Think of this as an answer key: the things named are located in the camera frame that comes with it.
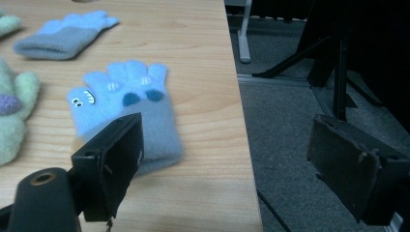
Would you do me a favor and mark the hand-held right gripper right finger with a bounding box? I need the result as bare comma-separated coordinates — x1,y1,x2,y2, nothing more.
307,114,410,226

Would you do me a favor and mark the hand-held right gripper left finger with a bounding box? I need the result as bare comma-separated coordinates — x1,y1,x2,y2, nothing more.
69,112,145,223

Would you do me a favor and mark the blue glove with face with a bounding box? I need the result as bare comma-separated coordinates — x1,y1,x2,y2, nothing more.
66,59,185,177

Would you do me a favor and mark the plain blue glove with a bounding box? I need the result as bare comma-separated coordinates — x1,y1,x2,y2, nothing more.
13,10,120,61

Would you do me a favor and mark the black tripod stand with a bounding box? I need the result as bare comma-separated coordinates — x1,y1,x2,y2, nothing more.
251,32,385,122

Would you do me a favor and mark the white metal stand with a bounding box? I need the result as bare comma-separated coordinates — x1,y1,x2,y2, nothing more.
225,0,254,64

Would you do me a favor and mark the black floor cable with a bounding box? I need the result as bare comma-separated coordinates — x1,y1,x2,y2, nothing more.
256,189,293,232

